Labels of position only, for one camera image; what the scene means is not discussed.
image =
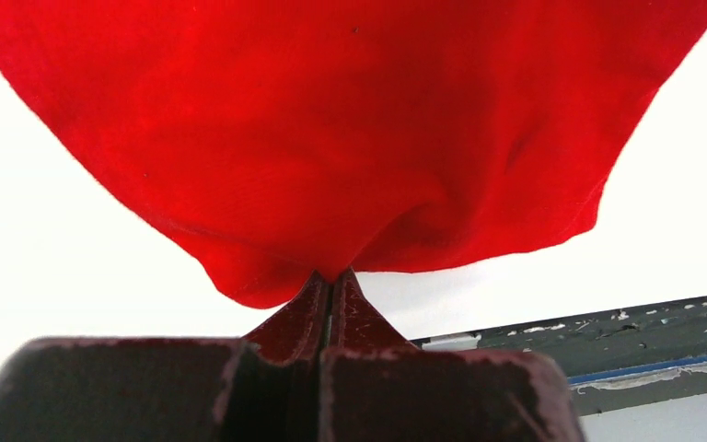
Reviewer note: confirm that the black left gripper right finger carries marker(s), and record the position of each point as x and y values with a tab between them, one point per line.
355	324

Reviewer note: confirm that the red t-shirt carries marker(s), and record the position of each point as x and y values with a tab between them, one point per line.
273	139

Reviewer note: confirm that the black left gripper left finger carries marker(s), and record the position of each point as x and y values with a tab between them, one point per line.
294	331

